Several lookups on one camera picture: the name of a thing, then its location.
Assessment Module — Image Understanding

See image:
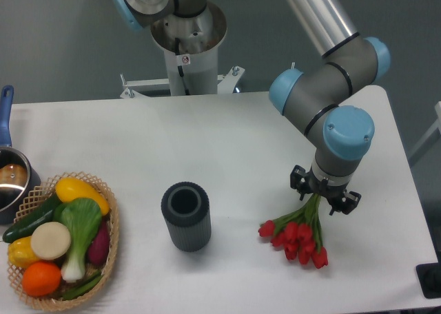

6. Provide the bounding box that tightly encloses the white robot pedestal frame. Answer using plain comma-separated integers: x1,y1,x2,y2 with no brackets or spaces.
120,50,245,98

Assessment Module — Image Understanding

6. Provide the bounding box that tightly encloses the green bok choy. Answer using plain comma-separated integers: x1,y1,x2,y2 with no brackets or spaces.
54,198,102,283

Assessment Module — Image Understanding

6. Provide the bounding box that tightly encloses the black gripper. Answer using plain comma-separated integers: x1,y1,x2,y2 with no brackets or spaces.
289,165,362,215

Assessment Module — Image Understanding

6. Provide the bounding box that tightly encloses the dark grey ribbed vase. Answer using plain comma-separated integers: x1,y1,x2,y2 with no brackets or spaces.
161,182,212,252

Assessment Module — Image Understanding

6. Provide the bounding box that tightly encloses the blue handled saucepan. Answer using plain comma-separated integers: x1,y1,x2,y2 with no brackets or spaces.
1,85,41,225

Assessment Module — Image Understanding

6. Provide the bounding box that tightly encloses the black device at edge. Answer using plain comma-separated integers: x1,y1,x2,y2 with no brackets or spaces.
416,262,440,299

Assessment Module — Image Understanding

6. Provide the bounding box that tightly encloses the red tulip bouquet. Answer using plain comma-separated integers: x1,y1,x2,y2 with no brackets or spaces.
258,194,329,269

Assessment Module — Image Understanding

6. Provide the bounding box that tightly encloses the purple sweet potato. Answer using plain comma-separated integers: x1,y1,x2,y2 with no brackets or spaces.
87,220,110,266

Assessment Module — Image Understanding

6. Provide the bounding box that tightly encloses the beige round biscuit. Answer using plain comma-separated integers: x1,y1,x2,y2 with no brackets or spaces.
30,222,71,260

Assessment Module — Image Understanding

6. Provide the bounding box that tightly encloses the yellow bell pepper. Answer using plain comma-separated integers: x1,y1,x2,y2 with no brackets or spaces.
8,236,41,269

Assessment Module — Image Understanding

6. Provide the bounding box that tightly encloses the woven wicker basket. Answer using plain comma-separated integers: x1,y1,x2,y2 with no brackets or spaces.
8,171,119,312

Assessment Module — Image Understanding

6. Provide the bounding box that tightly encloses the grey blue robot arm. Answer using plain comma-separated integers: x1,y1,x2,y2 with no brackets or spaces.
113,0,391,214

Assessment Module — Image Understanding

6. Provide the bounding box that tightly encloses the dark green cucumber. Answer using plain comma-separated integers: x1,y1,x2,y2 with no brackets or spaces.
3,193,61,243

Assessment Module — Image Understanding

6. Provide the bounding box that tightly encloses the orange fruit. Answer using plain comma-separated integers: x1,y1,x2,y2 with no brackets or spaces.
21,261,61,297

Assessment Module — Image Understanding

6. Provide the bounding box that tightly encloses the yellow squash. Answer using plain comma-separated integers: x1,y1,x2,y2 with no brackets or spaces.
55,177,110,216

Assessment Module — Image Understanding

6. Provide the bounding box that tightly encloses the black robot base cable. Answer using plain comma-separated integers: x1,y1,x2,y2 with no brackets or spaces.
174,37,190,96

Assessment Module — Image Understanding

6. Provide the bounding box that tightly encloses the green bean pod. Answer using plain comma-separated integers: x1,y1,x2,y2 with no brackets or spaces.
61,271,103,301

